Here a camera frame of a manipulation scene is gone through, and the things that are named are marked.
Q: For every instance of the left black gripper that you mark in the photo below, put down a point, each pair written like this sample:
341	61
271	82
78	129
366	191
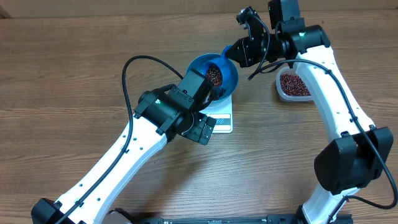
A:
196	134

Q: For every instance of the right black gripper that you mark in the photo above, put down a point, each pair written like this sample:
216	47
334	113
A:
245	49

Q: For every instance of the red adzuki beans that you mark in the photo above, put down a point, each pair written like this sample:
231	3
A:
291	84

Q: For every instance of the blue plastic measuring scoop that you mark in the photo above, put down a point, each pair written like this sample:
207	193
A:
217	70

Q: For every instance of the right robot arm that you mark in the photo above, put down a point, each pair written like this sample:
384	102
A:
357	150

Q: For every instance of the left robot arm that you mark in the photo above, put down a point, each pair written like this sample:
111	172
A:
161	114

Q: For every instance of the white digital kitchen scale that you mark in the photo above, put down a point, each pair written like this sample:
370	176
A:
222	111

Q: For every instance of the blue metal bowl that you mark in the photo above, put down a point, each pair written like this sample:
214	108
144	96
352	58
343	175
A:
197	64

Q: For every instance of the clear plastic container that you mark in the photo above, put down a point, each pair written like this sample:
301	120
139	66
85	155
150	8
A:
282	94

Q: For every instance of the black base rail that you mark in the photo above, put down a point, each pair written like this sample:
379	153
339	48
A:
119	215

